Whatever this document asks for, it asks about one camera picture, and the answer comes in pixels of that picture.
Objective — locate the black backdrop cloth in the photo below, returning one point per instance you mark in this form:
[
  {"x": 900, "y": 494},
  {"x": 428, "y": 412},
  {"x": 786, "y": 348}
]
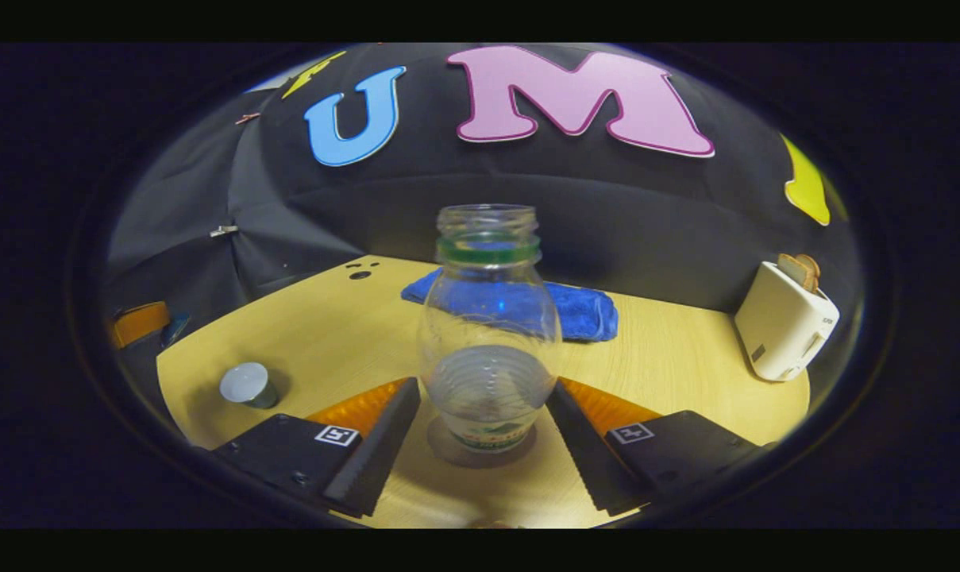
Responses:
[{"x": 607, "y": 214}]

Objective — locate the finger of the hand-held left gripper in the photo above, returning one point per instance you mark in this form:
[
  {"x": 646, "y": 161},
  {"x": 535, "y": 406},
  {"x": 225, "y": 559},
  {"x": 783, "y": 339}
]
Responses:
[{"x": 140, "y": 323}]

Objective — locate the red metal clip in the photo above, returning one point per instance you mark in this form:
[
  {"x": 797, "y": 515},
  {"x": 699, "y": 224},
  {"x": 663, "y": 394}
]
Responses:
[{"x": 247, "y": 117}]

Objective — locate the white toaster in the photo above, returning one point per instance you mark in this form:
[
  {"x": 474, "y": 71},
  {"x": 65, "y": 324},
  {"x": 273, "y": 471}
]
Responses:
[{"x": 785, "y": 330}]

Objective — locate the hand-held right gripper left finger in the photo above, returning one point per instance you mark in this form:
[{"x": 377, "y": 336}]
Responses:
[{"x": 384, "y": 445}]

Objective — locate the silver metal clip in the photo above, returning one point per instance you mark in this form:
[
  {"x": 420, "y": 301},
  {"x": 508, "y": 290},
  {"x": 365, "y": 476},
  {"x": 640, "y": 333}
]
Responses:
[{"x": 224, "y": 230}]

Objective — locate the clear plastic water bottle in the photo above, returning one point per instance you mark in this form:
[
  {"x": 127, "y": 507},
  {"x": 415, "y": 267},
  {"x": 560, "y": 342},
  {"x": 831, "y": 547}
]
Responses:
[{"x": 487, "y": 381}]

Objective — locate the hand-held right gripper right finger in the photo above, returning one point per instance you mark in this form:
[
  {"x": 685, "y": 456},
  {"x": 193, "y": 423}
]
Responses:
[{"x": 583, "y": 453}]

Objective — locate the blue folded towel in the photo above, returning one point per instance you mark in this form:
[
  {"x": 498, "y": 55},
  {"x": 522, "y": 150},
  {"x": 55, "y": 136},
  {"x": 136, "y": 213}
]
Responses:
[{"x": 587, "y": 314}]

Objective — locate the toast slice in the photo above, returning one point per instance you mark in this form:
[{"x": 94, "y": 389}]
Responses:
[{"x": 801, "y": 272}]

